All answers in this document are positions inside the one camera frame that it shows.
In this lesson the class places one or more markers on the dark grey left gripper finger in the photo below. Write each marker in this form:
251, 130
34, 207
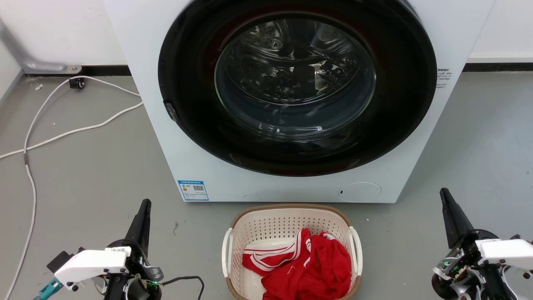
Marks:
140, 229

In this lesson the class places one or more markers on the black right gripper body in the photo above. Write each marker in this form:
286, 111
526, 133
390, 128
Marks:
458, 266

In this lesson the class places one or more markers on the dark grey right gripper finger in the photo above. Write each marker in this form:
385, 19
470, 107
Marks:
454, 221

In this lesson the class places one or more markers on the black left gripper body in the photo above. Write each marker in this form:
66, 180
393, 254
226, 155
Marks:
143, 275

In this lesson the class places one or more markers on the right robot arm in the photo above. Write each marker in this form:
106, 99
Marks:
499, 283

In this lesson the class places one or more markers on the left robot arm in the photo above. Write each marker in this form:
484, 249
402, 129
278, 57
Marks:
113, 289

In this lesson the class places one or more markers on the cream plastic laundry basket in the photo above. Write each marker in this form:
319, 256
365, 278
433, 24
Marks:
270, 225

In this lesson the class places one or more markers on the white front-load washing machine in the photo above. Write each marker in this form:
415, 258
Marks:
416, 175

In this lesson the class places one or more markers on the blue energy label sticker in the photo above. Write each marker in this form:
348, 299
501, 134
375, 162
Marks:
193, 190

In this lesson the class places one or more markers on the round white filter cover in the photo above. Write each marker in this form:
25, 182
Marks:
359, 192

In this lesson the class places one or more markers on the round black washer door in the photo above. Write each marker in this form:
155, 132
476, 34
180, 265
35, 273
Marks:
195, 125

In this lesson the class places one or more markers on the red garment white stripes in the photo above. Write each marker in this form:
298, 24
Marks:
320, 266

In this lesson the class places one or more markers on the small text label sticker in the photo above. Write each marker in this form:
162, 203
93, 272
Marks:
442, 79

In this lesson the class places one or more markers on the grey floor pipe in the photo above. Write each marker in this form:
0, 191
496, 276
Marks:
25, 58

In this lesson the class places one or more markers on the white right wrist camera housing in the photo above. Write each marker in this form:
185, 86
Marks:
506, 250

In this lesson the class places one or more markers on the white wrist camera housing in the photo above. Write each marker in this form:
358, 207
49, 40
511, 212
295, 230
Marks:
506, 250
89, 264

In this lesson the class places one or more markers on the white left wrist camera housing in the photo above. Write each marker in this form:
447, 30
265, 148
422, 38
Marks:
89, 264

